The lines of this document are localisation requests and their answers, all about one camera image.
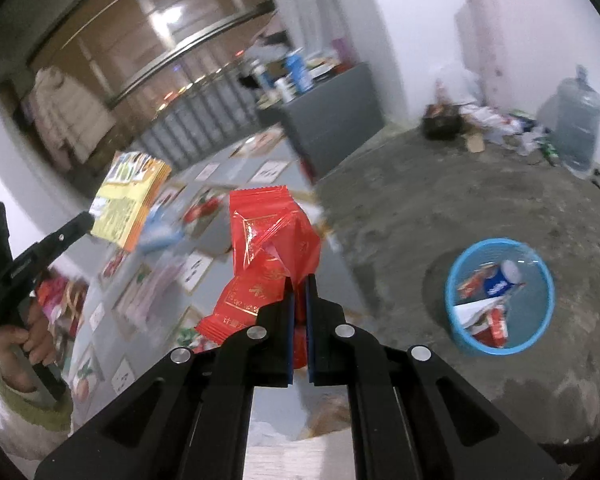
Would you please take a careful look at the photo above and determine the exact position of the tall pink paper roll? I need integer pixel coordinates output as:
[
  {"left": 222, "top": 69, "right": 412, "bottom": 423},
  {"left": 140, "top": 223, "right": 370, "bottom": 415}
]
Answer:
[{"left": 461, "top": 0, "right": 511, "bottom": 108}]

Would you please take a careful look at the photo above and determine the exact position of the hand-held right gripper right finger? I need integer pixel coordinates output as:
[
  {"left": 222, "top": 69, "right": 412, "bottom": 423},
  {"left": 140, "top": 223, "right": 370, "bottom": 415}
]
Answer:
[{"left": 305, "top": 274, "right": 565, "bottom": 480}]

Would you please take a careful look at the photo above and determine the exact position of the brown orange snack wrapper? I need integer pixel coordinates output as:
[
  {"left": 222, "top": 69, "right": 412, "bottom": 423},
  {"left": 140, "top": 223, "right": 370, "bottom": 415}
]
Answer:
[{"left": 457, "top": 267, "right": 496, "bottom": 296}]

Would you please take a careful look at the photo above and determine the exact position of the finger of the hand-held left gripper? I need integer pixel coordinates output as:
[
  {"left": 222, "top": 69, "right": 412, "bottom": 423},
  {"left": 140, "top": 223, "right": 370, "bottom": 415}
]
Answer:
[{"left": 32, "top": 211, "right": 96, "bottom": 267}]

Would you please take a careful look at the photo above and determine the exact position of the large clear water jug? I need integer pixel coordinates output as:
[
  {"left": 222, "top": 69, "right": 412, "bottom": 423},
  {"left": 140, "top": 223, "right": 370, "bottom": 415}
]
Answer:
[{"left": 555, "top": 65, "right": 600, "bottom": 173}]

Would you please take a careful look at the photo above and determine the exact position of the blue plastic wastebasket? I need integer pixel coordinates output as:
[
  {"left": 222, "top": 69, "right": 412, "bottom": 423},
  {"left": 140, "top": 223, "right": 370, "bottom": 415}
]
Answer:
[{"left": 445, "top": 238, "right": 556, "bottom": 356}]

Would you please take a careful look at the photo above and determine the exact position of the light blue packet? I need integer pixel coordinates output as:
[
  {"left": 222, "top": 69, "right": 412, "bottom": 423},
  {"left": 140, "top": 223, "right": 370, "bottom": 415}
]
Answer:
[{"left": 137, "top": 205, "right": 186, "bottom": 253}]

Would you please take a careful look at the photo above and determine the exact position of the white hanging coat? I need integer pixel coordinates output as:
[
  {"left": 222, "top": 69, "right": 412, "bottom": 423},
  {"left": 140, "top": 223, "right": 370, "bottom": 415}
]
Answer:
[{"left": 30, "top": 67, "right": 116, "bottom": 171}]

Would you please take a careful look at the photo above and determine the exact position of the person's left hand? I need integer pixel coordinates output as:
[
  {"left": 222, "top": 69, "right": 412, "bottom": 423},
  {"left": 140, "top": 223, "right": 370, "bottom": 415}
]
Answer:
[{"left": 0, "top": 301, "right": 58, "bottom": 393}]

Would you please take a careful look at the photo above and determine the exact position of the person's left forearm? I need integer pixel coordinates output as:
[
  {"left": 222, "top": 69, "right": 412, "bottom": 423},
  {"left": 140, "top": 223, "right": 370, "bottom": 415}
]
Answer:
[{"left": 0, "top": 355, "right": 76, "bottom": 433}]

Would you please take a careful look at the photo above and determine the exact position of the blue drink can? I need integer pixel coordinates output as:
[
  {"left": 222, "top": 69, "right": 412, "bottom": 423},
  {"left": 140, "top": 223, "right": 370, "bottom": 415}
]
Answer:
[{"left": 482, "top": 259, "right": 526, "bottom": 298}]

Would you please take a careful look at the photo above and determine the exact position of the red plastic snack wrapper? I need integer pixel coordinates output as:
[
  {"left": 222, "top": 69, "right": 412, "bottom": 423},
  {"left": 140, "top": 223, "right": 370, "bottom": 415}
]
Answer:
[{"left": 195, "top": 186, "right": 323, "bottom": 368}]

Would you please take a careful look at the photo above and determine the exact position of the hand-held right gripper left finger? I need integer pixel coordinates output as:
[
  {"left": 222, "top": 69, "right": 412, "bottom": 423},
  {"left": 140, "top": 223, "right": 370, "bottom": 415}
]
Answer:
[{"left": 34, "top": 279, "right": 297, "bottom": 480}]

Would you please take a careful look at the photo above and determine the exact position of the red white snack wrapper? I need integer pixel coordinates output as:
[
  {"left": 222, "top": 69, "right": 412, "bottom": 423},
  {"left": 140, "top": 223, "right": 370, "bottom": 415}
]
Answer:
[{"left": 472, "top": 307, "right": 511, "bottom": 347}]

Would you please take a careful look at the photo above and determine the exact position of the yellow snack packet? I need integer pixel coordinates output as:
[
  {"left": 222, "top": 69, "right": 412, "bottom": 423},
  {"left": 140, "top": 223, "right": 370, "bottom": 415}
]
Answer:
[{"left": 90, "top": 151, "right": 172, "bottom": 253}]

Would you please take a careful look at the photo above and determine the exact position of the metal railing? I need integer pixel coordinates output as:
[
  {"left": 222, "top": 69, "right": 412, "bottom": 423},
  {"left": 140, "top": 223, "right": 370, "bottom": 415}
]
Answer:
[{"left": 130, "top": 57, "right": 281, "bottom": 171}]

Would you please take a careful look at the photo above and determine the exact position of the dark bag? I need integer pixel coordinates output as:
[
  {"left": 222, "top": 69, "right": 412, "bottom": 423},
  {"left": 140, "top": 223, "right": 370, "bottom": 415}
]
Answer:
[{"left": 421, "top": 103, "right": 465, "bottom": 141}]

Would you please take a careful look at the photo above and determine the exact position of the pile of white plastic bags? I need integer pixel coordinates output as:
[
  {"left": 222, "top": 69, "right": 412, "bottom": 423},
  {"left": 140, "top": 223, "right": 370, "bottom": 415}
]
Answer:
[{"left": 467, "top": 105, "right": 551, "bottom": 156}]

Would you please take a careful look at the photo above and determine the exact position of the grey table with picture cards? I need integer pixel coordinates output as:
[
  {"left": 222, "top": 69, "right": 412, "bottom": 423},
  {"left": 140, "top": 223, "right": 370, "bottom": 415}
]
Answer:
[{"left": 65, "top": 127, "right": 376, "bottom": 441}]

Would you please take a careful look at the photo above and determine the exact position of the blue white bottle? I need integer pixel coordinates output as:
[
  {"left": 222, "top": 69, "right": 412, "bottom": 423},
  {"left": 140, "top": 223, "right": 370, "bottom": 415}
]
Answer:
[{"left": 285, "top": 50, "right": 313, "bottom": 93}]

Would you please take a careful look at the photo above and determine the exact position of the white crumpled paper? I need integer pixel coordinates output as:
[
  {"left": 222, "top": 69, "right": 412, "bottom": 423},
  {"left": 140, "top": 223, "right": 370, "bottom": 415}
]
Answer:
[{"left": 452, "top": 297, "right": 506, "bottom": 331}]

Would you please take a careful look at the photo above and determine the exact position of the white plastic bag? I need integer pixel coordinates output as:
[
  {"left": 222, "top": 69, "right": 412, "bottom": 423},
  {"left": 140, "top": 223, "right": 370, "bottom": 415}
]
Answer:
[{"left": 434, "top": 60, "right": 481, "bottom": 108}]

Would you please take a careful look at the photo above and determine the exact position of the grey cabinet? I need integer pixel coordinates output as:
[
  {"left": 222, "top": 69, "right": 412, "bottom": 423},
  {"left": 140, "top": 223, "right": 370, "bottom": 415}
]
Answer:
[{"left": 256, "top": 62, "right": 385, "bottom": 181}]

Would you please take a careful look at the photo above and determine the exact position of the purple cup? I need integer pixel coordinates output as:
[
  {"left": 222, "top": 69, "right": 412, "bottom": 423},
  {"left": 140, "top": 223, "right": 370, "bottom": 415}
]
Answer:
[{"left": 332, "top": 37, "right": 353, "bottom": 66}]

